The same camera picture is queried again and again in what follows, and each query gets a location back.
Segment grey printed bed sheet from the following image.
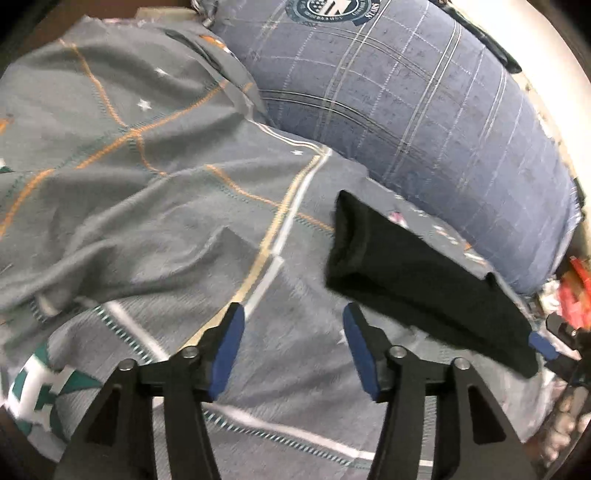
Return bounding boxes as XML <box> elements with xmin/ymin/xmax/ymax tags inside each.
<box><xmin>0</xmin><ymin>124</ymin><xmax>561</xmax><ymax>480</ymax></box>

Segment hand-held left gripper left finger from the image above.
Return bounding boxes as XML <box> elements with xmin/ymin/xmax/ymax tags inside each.
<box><xmin>52</xmin><ymin>302</ymin><xmax>246</xmax><ymax>480</ymax></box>

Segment blue plaid pillow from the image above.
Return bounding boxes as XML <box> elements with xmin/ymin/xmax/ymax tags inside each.
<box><xmin>191</xmin><ymin>0</ymin><xmax>581</xmax><ymax>296</ymax></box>

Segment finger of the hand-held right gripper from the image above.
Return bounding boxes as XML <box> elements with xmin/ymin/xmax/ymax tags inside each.
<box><xmin>527</xmin><ymin>332</ymin><xmax>560</xmax><ymax>361</ymax></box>

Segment red packet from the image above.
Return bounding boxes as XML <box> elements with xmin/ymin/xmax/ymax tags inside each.
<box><xmin>558</xmin><ymin>255</ymin><xmax>591</xmax><ymax>326</ymax></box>

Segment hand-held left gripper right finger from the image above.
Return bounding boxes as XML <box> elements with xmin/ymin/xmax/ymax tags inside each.
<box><xmin>342</xmin><ymin>302</ymin><xmax>540</xmax><ymax>480</ymax></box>

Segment black pants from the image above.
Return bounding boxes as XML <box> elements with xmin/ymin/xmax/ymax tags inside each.
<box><xmin>325</xmin><ymin>189</ymin><xmax>540</xmax><ymax>379</ymax></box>

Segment grey quilt with orange lines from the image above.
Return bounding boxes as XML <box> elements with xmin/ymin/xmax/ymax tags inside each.
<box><xmin>0</xmin><ymin>14</ymin><xmax>335</xmax><ymax>326</ymax></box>

